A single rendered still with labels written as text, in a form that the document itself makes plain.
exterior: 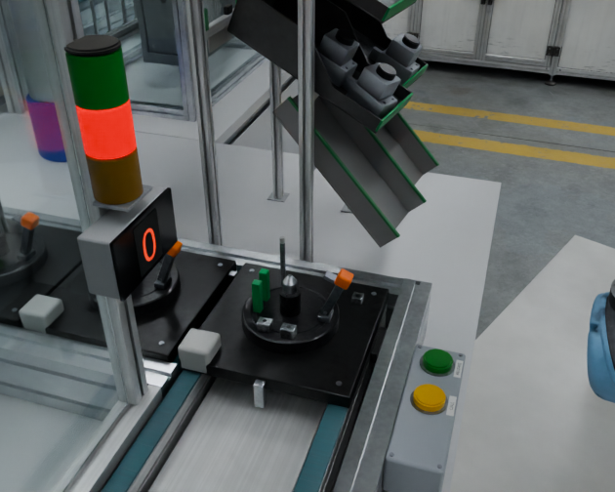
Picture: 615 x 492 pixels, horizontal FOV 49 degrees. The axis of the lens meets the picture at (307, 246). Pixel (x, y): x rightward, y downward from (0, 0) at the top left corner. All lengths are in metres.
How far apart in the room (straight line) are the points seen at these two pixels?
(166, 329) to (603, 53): 4.25
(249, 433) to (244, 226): 0.60
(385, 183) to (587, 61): 3.83
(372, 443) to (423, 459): 0.06
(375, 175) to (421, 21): 3.83
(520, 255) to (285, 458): 2.23
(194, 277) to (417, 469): 0.47
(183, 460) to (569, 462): 0.51
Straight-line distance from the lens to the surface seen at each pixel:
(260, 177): 1.60
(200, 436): 0.91
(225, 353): 0.93
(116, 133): 0.67
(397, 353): 0.96
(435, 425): 0.87
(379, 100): 1.02
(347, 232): 1.38
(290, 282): 0.93
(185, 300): 1.03
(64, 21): 0.66
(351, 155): 1.17
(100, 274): 0.71
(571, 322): 1.24
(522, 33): 4.90
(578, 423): 1.06
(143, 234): 0.72
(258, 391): 0.90
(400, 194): 1.20
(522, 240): 3.09
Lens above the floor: 1.60
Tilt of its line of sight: 33 degrees down
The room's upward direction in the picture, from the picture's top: straight up
